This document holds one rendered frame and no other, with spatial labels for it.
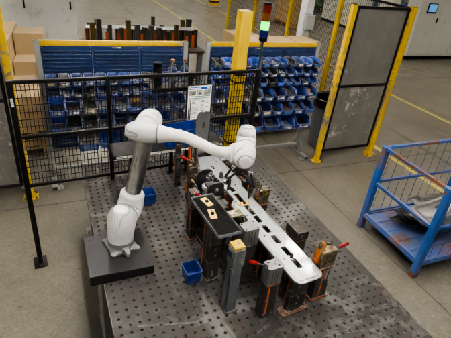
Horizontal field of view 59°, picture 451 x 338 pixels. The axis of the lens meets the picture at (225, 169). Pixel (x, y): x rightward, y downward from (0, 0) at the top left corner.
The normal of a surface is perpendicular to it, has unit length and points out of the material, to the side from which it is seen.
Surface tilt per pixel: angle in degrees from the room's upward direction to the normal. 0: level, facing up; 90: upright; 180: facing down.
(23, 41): 90
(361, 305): 0
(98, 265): 3
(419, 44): 90
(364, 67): 91
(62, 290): 0
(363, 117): 91
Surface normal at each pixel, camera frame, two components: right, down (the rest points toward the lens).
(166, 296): 0.10, -0.86
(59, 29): 0.38, 0.49
